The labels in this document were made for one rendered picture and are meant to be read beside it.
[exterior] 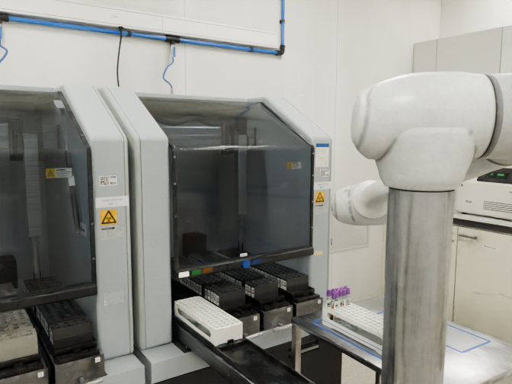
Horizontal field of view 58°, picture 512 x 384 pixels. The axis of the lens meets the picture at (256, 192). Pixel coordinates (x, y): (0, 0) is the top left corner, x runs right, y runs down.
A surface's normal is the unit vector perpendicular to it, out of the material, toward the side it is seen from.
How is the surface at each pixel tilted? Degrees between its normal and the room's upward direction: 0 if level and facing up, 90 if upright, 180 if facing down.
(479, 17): 90
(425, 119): 94
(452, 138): 98
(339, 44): 90
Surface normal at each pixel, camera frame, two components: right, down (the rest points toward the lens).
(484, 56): -0.83, 0.07
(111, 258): 0.56, 0.10
